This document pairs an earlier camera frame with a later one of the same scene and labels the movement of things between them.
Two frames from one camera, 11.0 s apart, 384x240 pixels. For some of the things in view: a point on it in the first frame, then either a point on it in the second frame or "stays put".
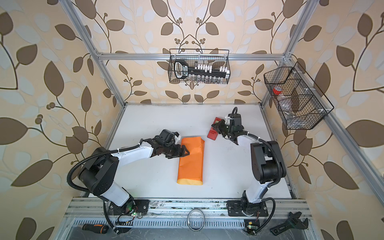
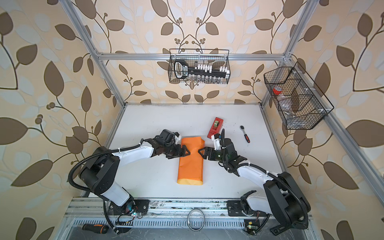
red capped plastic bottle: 277,90 stays put
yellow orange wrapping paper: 191,166 stays put
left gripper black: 178,153 stays put
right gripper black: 219,124 to 210,150
